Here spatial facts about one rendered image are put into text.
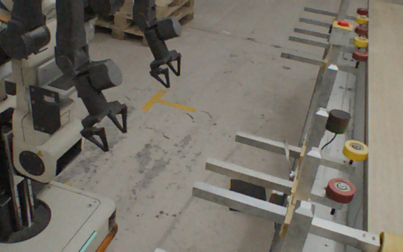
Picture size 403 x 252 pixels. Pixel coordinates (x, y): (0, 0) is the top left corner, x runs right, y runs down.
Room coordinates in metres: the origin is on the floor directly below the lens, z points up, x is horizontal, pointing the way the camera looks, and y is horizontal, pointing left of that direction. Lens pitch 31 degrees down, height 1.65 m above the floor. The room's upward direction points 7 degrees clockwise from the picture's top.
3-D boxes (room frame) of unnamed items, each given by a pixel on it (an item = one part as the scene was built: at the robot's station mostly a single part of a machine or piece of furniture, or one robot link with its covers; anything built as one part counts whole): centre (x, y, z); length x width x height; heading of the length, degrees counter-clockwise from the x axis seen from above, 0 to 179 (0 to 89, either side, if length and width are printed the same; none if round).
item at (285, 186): (1.05, -0.25, 0.84); 0.43 x 0.03 x 0.04; 74
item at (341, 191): (0.99, -0.44, 0.85); 0.08 x 0.08 x 0.11
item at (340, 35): (1.55, -0.48, 1.18); 0.07 x 0.07 x 0.08; 74
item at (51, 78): (1.23, 0.46, 0.99); 0.28 x 0.16 x 0.22; 166
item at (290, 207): (0.80, -0.27, 0.95); 0.14 x 0.06 x 0.05; 164
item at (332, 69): (1.30, -0.41, 0.92); 0.04 x 0.04 x 0.48; 74
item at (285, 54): (2.24, -0.62, 0.80); 0.43 x 0.03 x 0.04; 74
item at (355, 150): (1.22, -0.54, 0.85); 0.08 x 0.08 x 0.11
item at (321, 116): (1.06, -0.34, 0.87); 0.04 x 0.04 x 0.48; 74
